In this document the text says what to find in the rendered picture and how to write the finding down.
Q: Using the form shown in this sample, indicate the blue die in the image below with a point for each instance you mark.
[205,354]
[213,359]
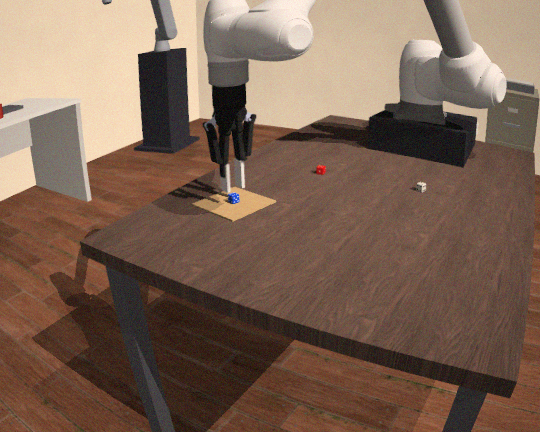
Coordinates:
[233,198]

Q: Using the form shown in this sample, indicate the tan square mat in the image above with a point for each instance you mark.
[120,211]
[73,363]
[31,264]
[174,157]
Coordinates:
[218,204]

